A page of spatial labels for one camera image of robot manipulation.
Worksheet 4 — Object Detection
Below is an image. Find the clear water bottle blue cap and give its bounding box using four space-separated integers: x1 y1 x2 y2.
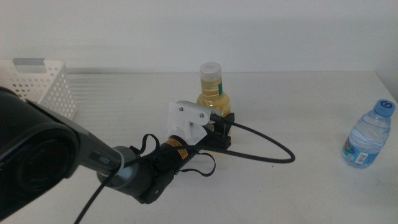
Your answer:
341 98 397 170

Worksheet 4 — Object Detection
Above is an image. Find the thin black left wrist cable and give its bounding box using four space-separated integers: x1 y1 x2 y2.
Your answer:
129 133 217 178

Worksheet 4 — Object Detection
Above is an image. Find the white perforated plastic basket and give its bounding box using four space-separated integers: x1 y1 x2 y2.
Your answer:
0 58 77 121

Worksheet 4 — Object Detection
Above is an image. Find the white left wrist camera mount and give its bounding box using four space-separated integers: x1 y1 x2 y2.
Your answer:
167 100 216 146

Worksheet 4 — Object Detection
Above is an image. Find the yellow juice bottle white cap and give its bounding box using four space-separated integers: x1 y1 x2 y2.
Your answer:
196 61 233 147

